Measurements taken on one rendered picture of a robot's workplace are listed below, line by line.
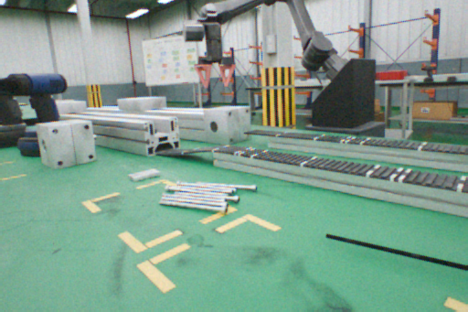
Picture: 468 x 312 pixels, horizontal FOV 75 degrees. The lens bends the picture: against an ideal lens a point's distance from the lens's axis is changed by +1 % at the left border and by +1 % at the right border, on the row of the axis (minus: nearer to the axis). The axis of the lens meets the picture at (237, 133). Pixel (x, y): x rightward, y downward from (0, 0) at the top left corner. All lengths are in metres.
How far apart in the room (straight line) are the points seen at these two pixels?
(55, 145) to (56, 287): 0.47
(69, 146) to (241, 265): 0.55
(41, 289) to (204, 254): 0.14
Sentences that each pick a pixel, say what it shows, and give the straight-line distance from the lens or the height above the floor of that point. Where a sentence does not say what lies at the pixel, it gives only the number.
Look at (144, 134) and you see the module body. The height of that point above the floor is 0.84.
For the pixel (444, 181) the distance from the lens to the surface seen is 0.45.
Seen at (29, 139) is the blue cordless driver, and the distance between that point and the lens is 0.96.
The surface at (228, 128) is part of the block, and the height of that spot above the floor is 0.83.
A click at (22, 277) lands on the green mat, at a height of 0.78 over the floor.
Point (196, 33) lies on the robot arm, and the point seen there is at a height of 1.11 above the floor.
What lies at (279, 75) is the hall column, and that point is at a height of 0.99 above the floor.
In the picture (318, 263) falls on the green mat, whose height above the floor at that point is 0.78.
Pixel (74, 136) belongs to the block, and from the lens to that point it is 0.77.
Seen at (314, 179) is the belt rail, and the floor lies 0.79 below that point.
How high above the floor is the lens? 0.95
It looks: 10 degrees down
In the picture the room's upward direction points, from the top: 3 degrees counter-clockwise
